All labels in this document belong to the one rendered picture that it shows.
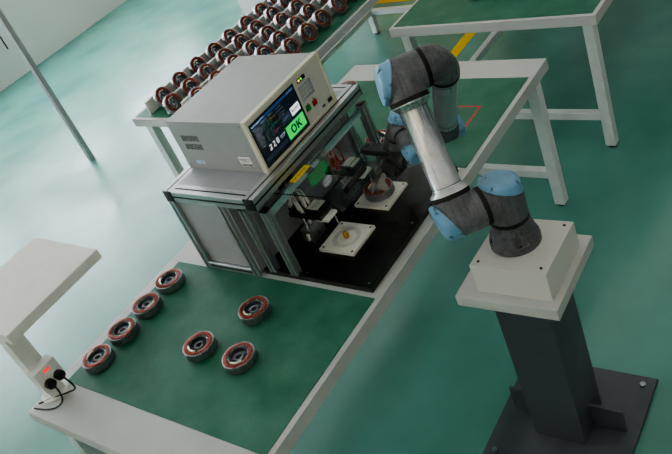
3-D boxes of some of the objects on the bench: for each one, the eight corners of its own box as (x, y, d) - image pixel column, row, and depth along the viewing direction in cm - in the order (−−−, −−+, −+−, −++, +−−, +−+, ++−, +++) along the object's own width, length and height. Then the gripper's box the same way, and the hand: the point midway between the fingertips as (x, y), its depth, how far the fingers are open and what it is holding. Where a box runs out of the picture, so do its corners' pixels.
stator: (400, 184, 289) (397, 176, 287) (385, 204, 283) (382, 196, 281) (375, 183, 296) (372, 175, 294) (360, 201, 289) (357, 194, 287)
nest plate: (408, 184, 290) (407, 182, 289) (388, 210, 281) (387, 208, 280) (374, 182, 299) (373, 179, 298) (354, 207, 290) (353, 204, 290)
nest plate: (375, 227, 276) (374, 225, 275) (354, 256, 267) (353, 253, 266) (342, 223, 285) (340, 221, 284) (320, 251, 276) (318, 248, 276)
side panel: (265, 271, 282) (227, 201, 265) (260, 277, 281) (222, 207, 263) (211, 261, 300) (173, 195, 282) (206, 267, 298) (167, 201, 281)
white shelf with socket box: (165, 348, 268) (97, 248, 243) (89, 436, 246) (5, 336, 222) (103, 330, 289) (34, 236, 265) (28, 409, 268) (-54, 315, 243)
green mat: (528, 77, 324) (528, 77, 324) (466, 167, 289) (465, 167, 289) (347, 81, 382) (347, 80, 382) (276, 157, 347) (276, 156, 347)
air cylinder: (327, 229, 285) (321, 217, 283) (316, 243, 281) (310, 231, 278) (316, 227, 289) (310, 216, 286) (305, 241, 284) (299, 229, 281)
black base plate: (458, 170, 289) (457, 166, 288) (373, 293, 252) (370, 288, 251) (356, 164, 318) (354, 160, 317) (265, 273, 281) (263, 269, 280)
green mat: (375, 298, 250) (375, 298, 250) (265, 456, 215) (265, 456, 214) (178, 261, 308) (178, 261, 308) (67, 381, 273) (66, 380, 272)
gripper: (393, 169, 262) (384, 206, 277) (420, 134, 273) (410, 172, 288) (370, 158, 264) (363, 195, 279) (398, 124, 275) (390, 162, 291)
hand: (380, 180), depth 285 cm, fingers open, 14 cm apart
